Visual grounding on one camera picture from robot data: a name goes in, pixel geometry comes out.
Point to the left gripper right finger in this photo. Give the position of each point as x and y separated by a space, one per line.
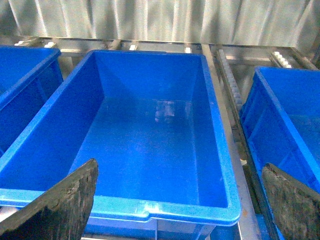
294 205

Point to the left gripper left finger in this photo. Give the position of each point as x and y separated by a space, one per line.
60 213

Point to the right large blue bin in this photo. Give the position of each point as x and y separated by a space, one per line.
281 123

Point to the large blue bin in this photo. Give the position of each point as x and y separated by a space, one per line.
281 123
152 122
28 77

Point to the roller track far right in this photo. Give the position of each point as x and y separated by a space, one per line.
230 80

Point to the middle large blue bin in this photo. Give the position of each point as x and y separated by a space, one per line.
152 122

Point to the left large blue bin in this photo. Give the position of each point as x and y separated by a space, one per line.
28 77

